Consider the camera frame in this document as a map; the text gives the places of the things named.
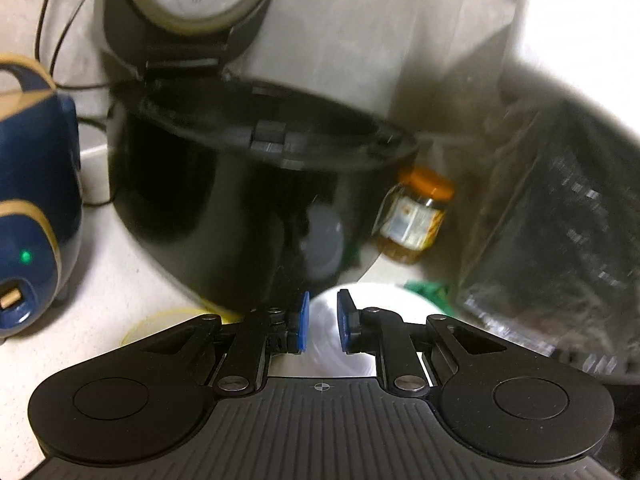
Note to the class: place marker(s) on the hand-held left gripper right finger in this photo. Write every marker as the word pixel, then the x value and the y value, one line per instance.
pixel 344 322

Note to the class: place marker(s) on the glass jar with orange lid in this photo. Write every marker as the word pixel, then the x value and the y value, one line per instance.
pixel 412 220

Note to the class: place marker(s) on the yellow round lid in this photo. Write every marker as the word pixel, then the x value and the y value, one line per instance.
pixel 150 322

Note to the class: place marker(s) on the black oven wrapped in plastic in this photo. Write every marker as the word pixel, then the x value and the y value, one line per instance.
pixel 560 260

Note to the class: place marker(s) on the green packet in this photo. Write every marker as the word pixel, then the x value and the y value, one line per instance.
pixel 427 291

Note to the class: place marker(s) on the white paper bowl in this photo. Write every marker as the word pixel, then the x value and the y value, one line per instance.
pixel 395 300

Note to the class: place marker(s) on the white styrofoam block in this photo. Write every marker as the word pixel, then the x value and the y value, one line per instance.
pixel 575 35

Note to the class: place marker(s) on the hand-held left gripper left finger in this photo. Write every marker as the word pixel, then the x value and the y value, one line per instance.
pixel 302 322

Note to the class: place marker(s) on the black rice cooker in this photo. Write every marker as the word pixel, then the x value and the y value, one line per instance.
pixel 225 200

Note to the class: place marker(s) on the blue rice cooker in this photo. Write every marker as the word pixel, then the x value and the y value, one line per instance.
pixel 35 170

